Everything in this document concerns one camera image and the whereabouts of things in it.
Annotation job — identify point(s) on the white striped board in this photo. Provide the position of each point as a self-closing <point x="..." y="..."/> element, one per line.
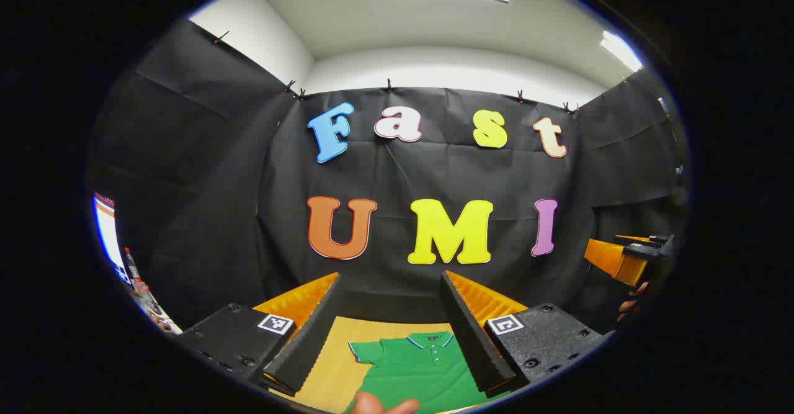
<point x="107" y="234"/>

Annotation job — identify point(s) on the black backdrop cloth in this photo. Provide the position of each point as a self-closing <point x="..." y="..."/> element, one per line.
<point x="434" y="178"/>

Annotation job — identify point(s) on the small ceiling light panel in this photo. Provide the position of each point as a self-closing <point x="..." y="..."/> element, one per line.
<point x="620" y="49"/>

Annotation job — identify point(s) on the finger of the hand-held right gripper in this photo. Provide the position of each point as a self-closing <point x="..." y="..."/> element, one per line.
<point x="611" y="259"/>

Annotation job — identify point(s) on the green T-shirt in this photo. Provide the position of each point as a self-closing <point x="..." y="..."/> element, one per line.
<point x="422" y="370"/>

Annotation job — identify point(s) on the colourful clutter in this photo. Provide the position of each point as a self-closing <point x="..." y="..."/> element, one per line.
<point x="149" y="302"/>

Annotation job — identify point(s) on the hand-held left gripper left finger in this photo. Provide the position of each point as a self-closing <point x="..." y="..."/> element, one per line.
<point x="307" y="346"/>

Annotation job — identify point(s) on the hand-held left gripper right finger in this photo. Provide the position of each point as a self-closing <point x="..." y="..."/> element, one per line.
<point x="474" y="346"/>

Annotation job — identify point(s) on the row of black cloth clips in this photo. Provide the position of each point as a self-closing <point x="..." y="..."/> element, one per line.
<point x="389" y="85"/>

